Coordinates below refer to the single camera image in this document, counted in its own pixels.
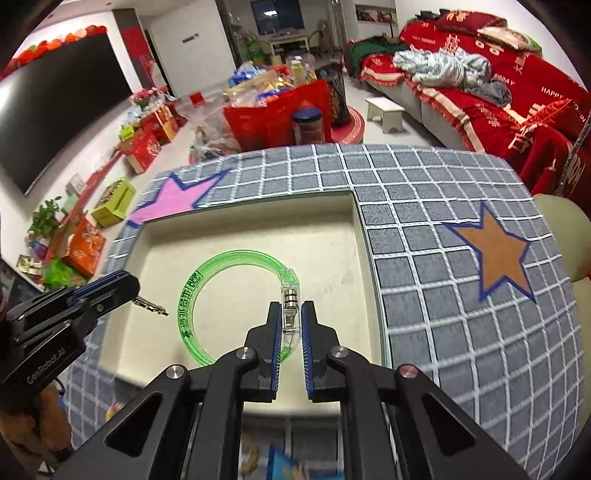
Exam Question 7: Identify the red gift box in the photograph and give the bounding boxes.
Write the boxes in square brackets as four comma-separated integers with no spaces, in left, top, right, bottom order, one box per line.
[121,134,162,174]

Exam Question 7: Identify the large red gift bag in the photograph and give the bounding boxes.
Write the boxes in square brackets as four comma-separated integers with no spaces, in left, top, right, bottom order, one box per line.
[265,79,333,147]

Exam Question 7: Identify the grey checked star table cover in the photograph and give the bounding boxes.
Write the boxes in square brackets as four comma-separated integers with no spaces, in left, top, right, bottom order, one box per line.
[60,143,585,480]

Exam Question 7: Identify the light blue crumpled clothes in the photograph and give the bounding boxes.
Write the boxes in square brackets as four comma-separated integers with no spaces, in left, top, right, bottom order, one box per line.
[393,48,492,88]

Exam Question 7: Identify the green translucent bracelet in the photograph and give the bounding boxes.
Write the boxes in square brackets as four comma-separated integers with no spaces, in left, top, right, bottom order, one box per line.
[177,249,303,367]

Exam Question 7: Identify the white low stool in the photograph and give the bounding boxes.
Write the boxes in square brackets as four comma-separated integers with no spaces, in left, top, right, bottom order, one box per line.
[366,98,406,134]

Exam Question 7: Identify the patterned beige pillow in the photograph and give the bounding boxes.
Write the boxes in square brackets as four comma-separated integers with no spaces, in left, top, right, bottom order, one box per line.
[478,27,541,51]

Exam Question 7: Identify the beige shallow tray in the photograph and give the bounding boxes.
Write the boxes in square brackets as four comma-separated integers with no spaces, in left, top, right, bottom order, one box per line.
[105,189,387,418]

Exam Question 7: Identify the small red gift bag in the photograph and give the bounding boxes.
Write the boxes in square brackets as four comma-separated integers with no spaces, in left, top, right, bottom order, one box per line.
[225,104,269,151]

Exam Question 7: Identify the red balloon garland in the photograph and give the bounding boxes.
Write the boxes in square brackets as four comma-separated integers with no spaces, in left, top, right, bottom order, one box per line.
[0,23,109,79]

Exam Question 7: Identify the jar with blue lid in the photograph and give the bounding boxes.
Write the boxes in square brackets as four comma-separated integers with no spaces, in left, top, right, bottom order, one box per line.
[292,108,323,146]

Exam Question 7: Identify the silver metal hair clip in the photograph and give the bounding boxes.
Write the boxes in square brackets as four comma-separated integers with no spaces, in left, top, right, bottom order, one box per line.
[133,298,170,317]

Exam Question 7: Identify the dark green cloth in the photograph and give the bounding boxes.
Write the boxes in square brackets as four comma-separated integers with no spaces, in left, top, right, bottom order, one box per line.
[344,39,398,77]

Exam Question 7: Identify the clear plastic storage box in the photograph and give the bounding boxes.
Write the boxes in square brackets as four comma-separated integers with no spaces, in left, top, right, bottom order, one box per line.
[178,90,241,158]

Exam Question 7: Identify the yellow-green open box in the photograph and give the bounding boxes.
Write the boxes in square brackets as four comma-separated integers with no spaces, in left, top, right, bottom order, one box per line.
[91,179,137,227]

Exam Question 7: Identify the person's left hand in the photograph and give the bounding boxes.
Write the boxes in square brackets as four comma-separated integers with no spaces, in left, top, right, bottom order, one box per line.
[0,390,73,467]

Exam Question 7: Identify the grey crumpled cloth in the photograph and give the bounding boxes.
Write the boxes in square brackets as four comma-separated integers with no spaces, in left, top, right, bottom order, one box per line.
[471,80,513,107]

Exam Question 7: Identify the sofa with red cover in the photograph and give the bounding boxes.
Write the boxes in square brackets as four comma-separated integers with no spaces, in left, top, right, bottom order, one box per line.
[346,9,591,199]

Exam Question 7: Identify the clear plastic jar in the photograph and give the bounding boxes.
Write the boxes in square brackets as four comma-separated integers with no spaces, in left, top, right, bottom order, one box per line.
[285,53,315,86]

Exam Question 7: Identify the orange gift box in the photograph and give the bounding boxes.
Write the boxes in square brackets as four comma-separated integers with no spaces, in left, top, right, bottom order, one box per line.
[62,217,107,278]

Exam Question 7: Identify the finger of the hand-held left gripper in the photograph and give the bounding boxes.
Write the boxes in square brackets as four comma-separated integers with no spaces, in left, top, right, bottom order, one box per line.
[8,271,133,330]
[76,276,140,330]

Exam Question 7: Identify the green potted plant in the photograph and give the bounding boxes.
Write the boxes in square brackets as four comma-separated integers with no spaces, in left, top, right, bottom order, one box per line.
[28,198,63,238]

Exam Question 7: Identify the white dining table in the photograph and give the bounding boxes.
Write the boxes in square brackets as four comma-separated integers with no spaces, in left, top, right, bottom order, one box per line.
[268,34,310,56]

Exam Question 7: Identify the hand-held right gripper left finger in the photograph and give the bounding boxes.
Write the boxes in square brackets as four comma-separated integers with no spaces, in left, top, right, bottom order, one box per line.
[74,302,283,480]

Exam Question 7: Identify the black television screen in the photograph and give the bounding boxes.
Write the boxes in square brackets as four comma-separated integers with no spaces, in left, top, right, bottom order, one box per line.
[0,32,134,197]

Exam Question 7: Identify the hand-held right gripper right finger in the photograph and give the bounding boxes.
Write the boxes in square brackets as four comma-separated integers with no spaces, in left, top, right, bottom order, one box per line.
[301,301,529,480]

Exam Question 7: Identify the red round rug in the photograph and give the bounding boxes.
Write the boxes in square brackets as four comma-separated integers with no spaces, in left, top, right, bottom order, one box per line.
[330,105,366,146]

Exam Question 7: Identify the red embroidered pillow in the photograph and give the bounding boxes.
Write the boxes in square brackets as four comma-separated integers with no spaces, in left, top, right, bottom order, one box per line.
[436,10,509,35]

